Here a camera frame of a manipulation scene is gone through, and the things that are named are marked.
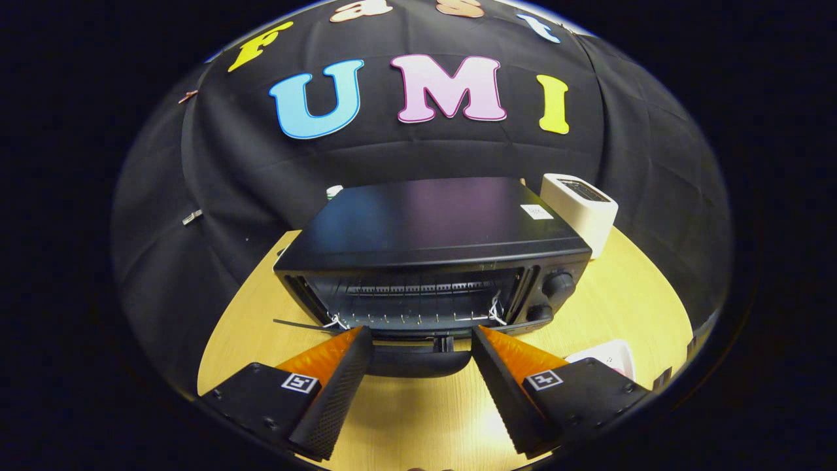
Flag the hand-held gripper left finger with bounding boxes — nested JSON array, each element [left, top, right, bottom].
[[199, 326, 375, 461]]

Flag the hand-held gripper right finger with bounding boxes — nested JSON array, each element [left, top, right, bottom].
[[471, 325, 655, 459]]

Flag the white square plate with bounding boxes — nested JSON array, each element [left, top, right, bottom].
[[566, 340, 635, 381]]

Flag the black toaster oven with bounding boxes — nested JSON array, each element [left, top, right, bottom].
[[273, 177, 593, 379]]

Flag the white bread toaster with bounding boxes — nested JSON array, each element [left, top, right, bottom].
[[540, 173, 619, 260]]

